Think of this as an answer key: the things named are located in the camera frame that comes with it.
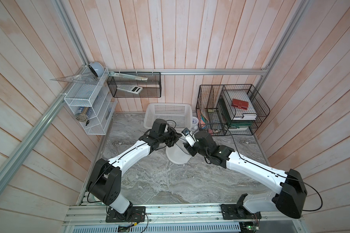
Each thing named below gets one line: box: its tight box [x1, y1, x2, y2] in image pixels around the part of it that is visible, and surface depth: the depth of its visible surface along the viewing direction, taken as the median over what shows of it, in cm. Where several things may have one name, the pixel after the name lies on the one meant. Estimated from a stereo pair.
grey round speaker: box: [88, 61, 105, 78], surface depth 85 cm
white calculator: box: [116, 84, 143, 95], surface depth 100 cm
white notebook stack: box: [222, 89, 258, 121], surface depth 97 cm
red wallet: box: [231, 98, 249, 111], surface depth 96 cm
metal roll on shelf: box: [75, 106, 90, 123], surface depth 78 cm
